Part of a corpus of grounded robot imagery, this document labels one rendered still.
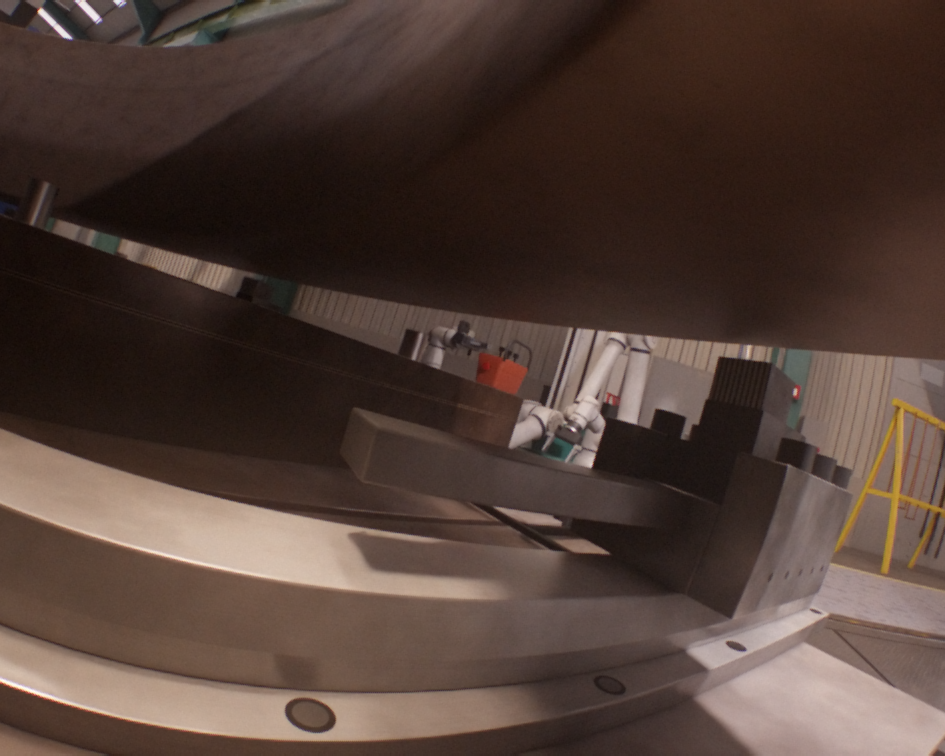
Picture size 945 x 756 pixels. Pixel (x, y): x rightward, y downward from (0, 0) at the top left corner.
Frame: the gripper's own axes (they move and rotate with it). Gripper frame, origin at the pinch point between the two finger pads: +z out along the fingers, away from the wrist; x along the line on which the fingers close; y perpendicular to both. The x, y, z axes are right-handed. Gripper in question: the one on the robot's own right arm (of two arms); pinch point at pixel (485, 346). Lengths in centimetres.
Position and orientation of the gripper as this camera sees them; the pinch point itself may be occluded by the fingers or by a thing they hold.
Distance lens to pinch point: 203.0
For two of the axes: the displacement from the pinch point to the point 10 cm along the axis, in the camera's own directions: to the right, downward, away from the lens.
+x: -5.9, -2.1, -7.8
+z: 7.5, 2.2, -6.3
